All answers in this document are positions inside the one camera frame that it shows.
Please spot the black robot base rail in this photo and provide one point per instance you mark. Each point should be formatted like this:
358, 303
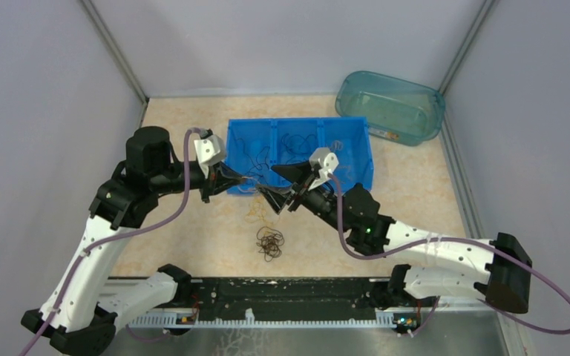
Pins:
303, 299

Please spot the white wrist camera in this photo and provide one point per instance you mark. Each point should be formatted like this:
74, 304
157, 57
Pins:
324, 163
210, 149

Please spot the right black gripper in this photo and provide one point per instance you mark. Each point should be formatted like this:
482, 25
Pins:
300, 174

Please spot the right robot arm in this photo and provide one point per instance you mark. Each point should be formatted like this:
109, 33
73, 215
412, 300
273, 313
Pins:
428, 264

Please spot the blue divided plastic bin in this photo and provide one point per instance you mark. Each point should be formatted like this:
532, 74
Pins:
255, 145

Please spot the teal translucent plastic tub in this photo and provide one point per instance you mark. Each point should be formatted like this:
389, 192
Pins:
396, 110

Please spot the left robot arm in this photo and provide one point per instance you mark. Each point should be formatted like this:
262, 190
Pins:
75, 319

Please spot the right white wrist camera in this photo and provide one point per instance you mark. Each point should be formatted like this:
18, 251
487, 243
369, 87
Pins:
324, 163

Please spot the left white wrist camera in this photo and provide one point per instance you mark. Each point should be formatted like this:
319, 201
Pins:
210, 149

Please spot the grey slotted cable duct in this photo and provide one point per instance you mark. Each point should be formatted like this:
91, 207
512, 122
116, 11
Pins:
174, 320

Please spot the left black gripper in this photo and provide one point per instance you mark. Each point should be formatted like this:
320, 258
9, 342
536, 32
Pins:
221, 179

